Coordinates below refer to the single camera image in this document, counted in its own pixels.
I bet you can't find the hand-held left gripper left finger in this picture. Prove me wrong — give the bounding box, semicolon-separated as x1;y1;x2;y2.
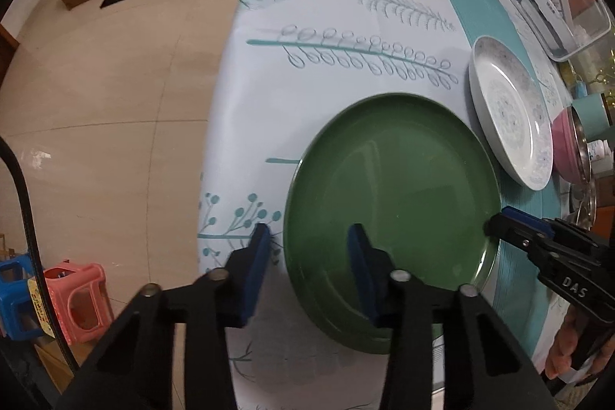
57;222;272;410

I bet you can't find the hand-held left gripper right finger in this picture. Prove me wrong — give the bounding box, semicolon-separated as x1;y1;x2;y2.
347;222;560;410

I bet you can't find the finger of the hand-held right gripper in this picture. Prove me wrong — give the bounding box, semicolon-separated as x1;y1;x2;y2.
500;207;554;232
483;219;535;248

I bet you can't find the green plate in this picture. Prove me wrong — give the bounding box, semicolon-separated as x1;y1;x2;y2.
283;93;503;355

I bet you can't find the person's right hand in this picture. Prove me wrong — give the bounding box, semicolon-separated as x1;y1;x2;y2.
544;308;586;383

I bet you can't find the pink bowl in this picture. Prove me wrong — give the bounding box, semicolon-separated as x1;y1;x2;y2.
550;107;589;186

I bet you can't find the white medicine bottle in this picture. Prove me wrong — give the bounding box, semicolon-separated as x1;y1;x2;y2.
588;140;614;162

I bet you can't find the white patterned plate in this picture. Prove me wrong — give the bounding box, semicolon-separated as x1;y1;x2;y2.
468;36;554;192

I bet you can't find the teal mug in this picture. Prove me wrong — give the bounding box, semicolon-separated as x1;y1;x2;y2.
572;93;614;143

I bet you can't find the blue face mask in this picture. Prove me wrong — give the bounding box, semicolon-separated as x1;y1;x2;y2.
571;73;591;100

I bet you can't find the gold ornament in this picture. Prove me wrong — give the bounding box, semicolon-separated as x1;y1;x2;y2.
583;47;615;109

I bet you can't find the pink plastic stool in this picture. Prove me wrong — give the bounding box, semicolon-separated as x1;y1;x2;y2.
43;263;115;346

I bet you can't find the clear plastic storage box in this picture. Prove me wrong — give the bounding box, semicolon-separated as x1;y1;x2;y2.
508;0;614;63

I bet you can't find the blue plastic stool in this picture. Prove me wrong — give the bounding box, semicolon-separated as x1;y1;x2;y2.
0;254;47;341

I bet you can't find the printed leaf tablecloth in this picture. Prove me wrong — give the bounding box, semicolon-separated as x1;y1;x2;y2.
197;0;580;410

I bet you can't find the black cable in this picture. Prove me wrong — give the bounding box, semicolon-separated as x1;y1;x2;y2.
0;136;80;370

